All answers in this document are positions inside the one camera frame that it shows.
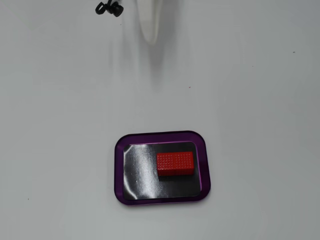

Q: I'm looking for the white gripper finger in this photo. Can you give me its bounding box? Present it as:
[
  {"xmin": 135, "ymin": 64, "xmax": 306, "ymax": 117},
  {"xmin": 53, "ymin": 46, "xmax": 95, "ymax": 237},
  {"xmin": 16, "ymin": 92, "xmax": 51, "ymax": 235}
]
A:
[{"xmin": 135, "ymin": 0, "xmax": 161, "ymax": 46}]

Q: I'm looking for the red studded block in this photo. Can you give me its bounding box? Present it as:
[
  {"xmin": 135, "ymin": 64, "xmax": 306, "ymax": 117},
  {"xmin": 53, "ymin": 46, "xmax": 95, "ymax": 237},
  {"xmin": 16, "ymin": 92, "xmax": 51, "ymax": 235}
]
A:
[{"xmin": 156, "ymin": 151, "xmax": 195, "ymax": 177}]

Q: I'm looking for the purple rectangular tray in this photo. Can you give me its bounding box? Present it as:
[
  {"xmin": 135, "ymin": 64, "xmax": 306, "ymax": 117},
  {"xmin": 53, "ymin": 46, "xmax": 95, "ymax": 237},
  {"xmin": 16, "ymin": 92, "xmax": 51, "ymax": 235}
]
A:
[{"xmin": 114, "ymin": 129, "xmax": 212, "ymax": 207}]

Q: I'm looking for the black cable with connector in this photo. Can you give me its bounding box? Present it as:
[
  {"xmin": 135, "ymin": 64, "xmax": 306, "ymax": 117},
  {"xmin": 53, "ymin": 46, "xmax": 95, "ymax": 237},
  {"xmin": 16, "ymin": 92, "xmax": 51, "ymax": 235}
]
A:
[{"xmin": 94, "ymin": 0, "xmax": 125, "ymax": 18}]

